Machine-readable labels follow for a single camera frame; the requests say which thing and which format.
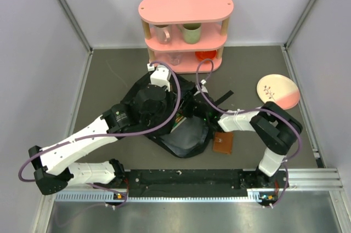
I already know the pink three-tier shelf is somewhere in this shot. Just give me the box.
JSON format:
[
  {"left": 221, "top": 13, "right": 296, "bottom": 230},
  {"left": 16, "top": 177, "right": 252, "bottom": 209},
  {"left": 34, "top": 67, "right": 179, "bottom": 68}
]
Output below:
[{"left": 138, "top": 0, "right": 234, "bottom": 73}]

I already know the pink mug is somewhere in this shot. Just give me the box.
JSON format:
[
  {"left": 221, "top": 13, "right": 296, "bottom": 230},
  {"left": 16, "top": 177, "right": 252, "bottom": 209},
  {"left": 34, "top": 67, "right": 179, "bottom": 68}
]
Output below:
[{"left": 154, "top": 25, "right": 172, "bottom": 44}]

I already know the black student backpack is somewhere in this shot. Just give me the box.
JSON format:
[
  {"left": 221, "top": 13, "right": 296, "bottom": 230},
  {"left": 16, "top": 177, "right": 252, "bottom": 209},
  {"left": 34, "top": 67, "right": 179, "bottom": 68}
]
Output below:
[{"left": 121, "top": 73, "right": 215, "bottom": 158}]

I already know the brown leather wallet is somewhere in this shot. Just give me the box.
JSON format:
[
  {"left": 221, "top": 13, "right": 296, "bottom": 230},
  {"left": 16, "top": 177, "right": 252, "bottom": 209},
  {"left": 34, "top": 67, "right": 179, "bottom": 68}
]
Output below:
[{"left": 212, "top": 132, "right": 234, "bottom": 155}]

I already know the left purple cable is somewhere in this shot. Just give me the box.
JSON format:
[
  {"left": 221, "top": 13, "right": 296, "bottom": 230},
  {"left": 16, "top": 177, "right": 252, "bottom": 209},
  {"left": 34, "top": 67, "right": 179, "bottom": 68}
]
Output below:
[{"left": 18, "top": 61, "right": 182, "bottom": 208}]

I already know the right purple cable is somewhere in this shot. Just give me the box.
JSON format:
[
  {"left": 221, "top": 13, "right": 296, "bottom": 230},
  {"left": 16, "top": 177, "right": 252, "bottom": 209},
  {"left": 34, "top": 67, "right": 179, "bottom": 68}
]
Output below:
[{"left": 196, "top": 59, "right": 304, "bottom": 208}]

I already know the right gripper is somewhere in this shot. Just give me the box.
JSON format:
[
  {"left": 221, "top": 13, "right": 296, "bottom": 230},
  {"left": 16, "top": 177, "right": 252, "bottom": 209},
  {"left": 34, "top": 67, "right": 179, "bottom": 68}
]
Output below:
[{"left": 173, "top": 91, "right": 209, "bottom": 121}]

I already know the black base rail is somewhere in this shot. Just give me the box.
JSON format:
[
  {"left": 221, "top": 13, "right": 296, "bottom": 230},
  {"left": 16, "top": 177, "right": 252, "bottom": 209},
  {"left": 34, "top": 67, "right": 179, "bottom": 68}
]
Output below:
[{"left": 98, "top": 169, "right": 286, "bottom": 197}]

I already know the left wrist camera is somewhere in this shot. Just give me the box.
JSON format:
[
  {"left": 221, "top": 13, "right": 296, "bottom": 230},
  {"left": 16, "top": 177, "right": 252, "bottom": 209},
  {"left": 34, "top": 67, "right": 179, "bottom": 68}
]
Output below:
[{"left": 148, "top": 64, "right": 171, "bottom": 92}]

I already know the cream and pink plate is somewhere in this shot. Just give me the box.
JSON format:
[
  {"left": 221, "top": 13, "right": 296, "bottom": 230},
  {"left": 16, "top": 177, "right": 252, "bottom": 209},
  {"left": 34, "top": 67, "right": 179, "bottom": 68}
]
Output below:
[{"left": 256, "top": 74, "right": 301, "bottom": 110}]

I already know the green treehouse paperback book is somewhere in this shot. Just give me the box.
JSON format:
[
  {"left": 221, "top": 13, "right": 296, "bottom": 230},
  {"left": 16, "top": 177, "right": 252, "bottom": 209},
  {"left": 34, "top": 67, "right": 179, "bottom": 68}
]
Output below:
[{"left": 171, "top": 112, "right": 186, "bottom": 132}]

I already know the clear drinking glass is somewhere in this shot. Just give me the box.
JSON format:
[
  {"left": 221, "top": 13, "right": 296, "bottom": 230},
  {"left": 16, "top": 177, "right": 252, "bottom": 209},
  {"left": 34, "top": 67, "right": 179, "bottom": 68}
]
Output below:
[{"left": 168, "top": 53, "right": 182, "bottom": 66}]

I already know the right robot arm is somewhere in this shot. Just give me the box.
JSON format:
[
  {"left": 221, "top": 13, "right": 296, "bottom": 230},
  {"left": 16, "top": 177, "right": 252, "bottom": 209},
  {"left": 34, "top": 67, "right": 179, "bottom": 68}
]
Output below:
[{"left": 179, "top": 90, "right": 303, "bottom": 187}]

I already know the green mug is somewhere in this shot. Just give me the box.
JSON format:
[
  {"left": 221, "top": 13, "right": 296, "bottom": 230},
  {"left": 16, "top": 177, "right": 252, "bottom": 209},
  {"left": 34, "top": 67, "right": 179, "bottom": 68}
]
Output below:
[{"left": 176, "top": 23, "right": 202, "bottom": 44}]

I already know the purple cable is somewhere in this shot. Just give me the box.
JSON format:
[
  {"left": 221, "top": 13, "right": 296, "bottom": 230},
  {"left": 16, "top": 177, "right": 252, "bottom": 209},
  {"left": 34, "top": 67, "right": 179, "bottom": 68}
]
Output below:
[
  {"left": 18, "top": 61, "right": 182, "bottom": 208},
  {"left": 196, "top": 59, "right": 304, "bottom": 208}
]

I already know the grey cable duct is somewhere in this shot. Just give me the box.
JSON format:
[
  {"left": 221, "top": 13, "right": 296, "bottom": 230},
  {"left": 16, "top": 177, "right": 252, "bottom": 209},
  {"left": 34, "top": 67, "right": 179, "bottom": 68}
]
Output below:
[{"left": 54, "top": 191, "right": 278, "bottom": 203}]

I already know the orange bowl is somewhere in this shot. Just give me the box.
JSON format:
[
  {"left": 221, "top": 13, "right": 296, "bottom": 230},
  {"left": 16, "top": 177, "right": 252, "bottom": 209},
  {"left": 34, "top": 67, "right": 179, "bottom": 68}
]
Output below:
[{"left": 195, "top": 50, "right": 217, "bottom": 61}]

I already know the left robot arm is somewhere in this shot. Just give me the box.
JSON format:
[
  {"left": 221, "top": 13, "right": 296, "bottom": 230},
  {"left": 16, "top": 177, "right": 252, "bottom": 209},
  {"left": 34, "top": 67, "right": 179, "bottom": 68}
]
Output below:
[{"left": 29, "top": 84, "right": 178, "bottom": 195}]

